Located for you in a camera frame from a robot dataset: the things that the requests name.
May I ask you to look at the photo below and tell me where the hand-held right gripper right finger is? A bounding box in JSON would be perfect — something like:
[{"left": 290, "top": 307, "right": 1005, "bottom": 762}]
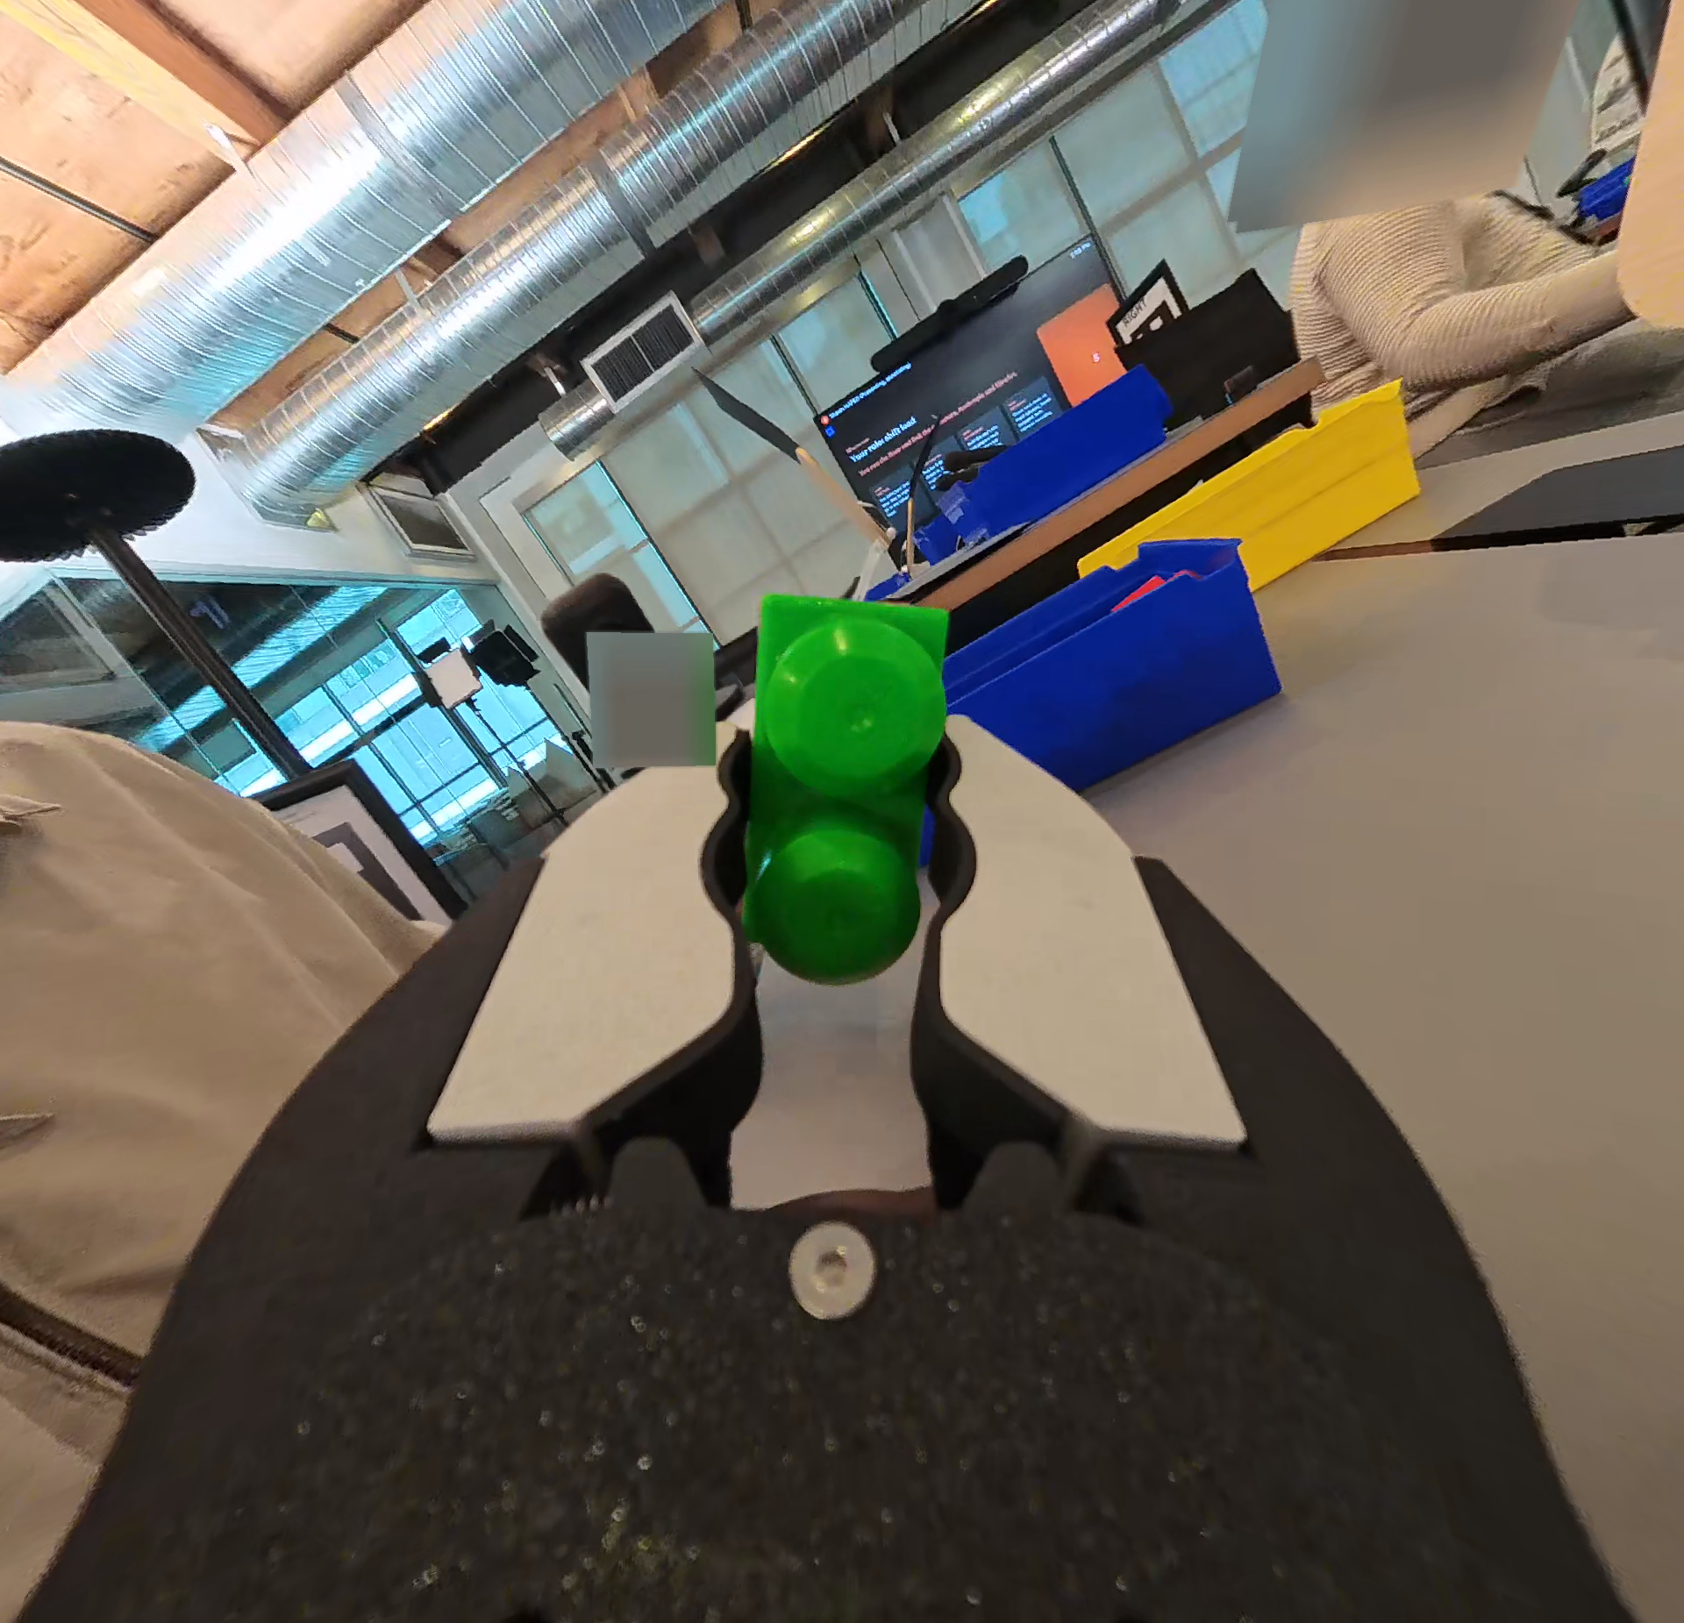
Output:
[{"left": 908, "top": 714, "right": 1249, "bottom": 1210}]

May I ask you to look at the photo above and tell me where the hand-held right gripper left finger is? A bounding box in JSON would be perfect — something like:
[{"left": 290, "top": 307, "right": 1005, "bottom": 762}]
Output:
[{"left": 425, "top": 723, "right": 767, "bottom": 1210}]

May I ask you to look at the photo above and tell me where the blue plastic bin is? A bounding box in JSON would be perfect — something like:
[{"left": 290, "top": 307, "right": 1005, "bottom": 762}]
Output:
[
  {"left": 920, "top": 537, "right": 1284, "bottom": 862},
  {"left": 908, "top": 368, "right": 1177, "bottom": 568}
]

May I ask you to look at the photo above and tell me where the green two-stud block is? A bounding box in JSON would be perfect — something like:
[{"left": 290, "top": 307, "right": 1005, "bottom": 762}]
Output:
[{"left": 740, "top": 593, "right": 950, "bottom": 986}]

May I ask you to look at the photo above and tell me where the framed pattern sign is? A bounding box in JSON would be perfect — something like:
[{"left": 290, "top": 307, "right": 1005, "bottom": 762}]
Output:
[{"left": 256, "top": 762, "right": 466, "bottom": 926}]

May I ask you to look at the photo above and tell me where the light panel on tripod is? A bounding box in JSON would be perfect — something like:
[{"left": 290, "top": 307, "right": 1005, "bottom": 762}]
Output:
[{"left": 421, "top": 621, "right": 581, "bottom": 848}]

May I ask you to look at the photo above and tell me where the yellow plastic bin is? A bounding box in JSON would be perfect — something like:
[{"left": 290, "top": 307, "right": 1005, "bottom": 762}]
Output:
[{"left": 1075, "top": 380, "right": 1424, "bottom": 595}]

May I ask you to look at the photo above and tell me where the wood-edged desk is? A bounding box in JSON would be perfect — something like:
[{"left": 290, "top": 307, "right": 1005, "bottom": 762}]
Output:
[{"left": 908, "top": 360, "right": 1322, "bottom": 652}]

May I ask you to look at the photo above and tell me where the dark display screen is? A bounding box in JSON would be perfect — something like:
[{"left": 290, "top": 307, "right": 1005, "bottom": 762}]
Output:
[{"left": 816, "top": 247, "right": 1122, "bottom": 537}]

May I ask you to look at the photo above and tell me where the white vent grille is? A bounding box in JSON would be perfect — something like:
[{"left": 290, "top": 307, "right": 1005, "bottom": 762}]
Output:
[{"left": 581, "top": 291, "right": 707, "bottom": 411}]

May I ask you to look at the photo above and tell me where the black monitor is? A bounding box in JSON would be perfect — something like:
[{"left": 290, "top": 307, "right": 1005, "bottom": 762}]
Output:
[{"left": 1157, "top": 270, "right": 1308, "bottom": 430}]

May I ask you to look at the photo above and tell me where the flat table hatch cover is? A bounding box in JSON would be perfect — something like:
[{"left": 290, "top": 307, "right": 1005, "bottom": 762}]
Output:
[{"left": 1432, "top": 445, "right": 1684, "bottom": 554}]

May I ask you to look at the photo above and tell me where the black video bar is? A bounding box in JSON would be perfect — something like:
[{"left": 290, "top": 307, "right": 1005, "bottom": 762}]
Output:
[{"left": 908, "top": 257, "right": 1031, "bottom": 336}]

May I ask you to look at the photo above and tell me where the black floor lamp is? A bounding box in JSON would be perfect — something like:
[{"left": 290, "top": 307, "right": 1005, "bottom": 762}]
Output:
[{"left": 0, "top": 430, "right": 312, "bottom": 783}]

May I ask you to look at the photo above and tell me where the silver ventilation duct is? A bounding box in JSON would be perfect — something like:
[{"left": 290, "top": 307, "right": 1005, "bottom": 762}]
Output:
[
  {"left": 538, "top": 197, "right": 950, "bottom": 464},
  {"left": 198, "top": 0, "right": 1178, "bottom": 525},
  {"left": 0, "top": 0, "right": 863, "bottom": 395}
]

